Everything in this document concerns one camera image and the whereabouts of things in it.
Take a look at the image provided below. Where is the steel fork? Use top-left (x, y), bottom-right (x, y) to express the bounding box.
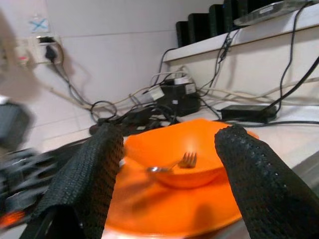
top-left (171, 151), bottom-right (198, 170)

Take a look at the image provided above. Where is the thick black cable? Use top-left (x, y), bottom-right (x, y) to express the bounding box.
top-left (268, 57), bottom-right (319, 108)

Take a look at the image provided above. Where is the blue tape cross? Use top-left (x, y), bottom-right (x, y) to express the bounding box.
top-left (29, 17), bottom-right (49, 33)

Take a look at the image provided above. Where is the black power adapter brick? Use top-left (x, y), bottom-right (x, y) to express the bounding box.
top-left (221, 104), bottom-right (278, 123)

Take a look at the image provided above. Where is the orange bowl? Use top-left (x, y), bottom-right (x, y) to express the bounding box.
top-left (123, 119), bottom-right (260, 189)

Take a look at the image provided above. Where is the dark plug cable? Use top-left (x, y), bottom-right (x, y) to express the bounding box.
top-left (49, 59), bottom-right (118, 122)

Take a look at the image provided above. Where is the orange plate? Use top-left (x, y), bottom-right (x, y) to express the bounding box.
top-left (103, 156), bottom-right (244, 237)

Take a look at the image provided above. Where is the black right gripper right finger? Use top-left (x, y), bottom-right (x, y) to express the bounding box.
top-left (214, 124), bottom-right (319, 239)

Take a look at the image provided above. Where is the black counter cable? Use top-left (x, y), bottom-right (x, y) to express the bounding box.
top-left (249, 120), bottom-right (319, 128)

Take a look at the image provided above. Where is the white wall outlet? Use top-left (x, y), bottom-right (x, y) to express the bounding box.
top-left (14, 35), bottom-right (63, 67)

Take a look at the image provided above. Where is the thin black cable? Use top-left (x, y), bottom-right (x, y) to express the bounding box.
top-left (279, 2), bottom-right (305, 100)

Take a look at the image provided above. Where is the black charger block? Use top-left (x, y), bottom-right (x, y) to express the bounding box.
top-left (152, 76), bottom-right (201, 117)

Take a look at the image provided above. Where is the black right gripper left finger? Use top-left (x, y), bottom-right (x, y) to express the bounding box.
top-left (22, 123), bottom-right (125, 239)

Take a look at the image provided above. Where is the black wall plug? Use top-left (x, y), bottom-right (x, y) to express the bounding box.
top-left (44, 46), bottom-right (58, 62)

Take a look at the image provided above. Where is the black power strip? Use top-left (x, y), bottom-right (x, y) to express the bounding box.
top-left (0, 145), bottom-right (95, 225)

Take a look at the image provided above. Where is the white wall shelf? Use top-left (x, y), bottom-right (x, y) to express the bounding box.
top-left (163, 3), bottom-right (319, 66)

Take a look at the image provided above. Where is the black box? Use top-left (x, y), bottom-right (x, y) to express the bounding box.
top-left (223, 0), bottom-right (240, 33)
top-left (175, 21), bottom-right (190, 48)
top-left (188, 12), bottom-right (211, 44)
top-left (209, 3), bottom-right (226, 38)

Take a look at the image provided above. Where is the steel tray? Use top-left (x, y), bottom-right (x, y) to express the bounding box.
top-left (233, 0), bottom-right (314, 27)

